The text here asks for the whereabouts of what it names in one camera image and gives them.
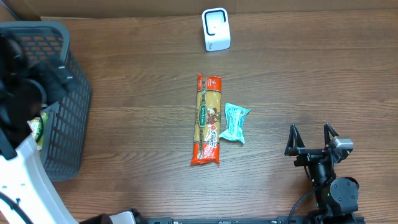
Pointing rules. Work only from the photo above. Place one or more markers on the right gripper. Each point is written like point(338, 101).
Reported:
point(313, 157)

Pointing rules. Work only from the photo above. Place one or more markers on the teal packet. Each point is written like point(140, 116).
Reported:
point(235, 116)

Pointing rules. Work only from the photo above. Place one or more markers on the orange spaghetti packet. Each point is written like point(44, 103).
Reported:
point(206, 141)

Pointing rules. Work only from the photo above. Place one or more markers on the green snack packet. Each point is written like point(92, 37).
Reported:
point(37, 125)

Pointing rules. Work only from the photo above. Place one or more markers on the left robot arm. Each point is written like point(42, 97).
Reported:
point(27, 194)

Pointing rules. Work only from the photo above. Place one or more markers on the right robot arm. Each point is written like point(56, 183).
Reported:
point(336, 198)

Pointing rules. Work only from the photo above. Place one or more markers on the white barcode scanner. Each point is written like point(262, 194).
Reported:
point(216, 29)

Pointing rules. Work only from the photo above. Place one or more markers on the grey plastic shopping basket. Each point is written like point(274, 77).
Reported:
point(65, 128)

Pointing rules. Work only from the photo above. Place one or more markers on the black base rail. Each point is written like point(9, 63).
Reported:
point(278, 220)

